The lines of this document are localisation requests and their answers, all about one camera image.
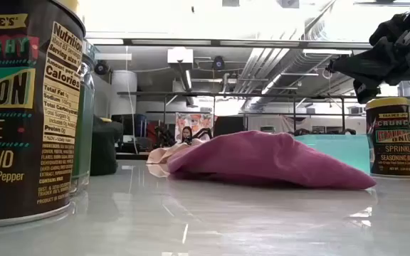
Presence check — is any magenta cloth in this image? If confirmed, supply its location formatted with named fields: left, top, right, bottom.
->
left=167, top=129, right=377, bottom=191

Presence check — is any green organic oregano glass jar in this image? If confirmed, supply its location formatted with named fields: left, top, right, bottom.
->
left=70, top=39, right=98, bottom=196

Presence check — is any teal plastic bin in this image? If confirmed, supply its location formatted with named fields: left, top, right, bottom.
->
left=293, top=134, right=372, bottom=175

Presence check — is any black monitor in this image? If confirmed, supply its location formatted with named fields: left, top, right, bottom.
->
left=214, top=116, right=246, bottom=138

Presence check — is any colourful painted poster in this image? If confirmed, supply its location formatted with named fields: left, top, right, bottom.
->
left=174, top=112, right=215, bottom=142

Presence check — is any white ceiling box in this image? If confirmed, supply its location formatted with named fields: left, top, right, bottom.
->
left=167, top=47, right=194, bottom=65

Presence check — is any person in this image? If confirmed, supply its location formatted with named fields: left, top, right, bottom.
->
left=180, top=126, right=194, bottom=146

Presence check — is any peach cloth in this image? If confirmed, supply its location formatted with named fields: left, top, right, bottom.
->
left=146, top=137, right=206, bottom=178

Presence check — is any blue barrel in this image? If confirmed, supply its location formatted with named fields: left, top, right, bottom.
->
left=133, top=113, right=147, bottom=138

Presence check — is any white round column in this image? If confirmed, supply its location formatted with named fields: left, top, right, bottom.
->
left=110, top=70, right=138, bottom=117

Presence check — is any black cloth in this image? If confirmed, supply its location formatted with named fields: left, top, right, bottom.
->
left=90, top=115, right=125, bottom=177

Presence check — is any black metal rack frame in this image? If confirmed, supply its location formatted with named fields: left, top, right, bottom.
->
left=116, top=90, right=357, bottom=136

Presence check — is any black ceiling camera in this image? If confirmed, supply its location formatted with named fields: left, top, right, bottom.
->
left=94, top=60, right=110, bottom=75
left=211, top=55, right=226, bottom=71

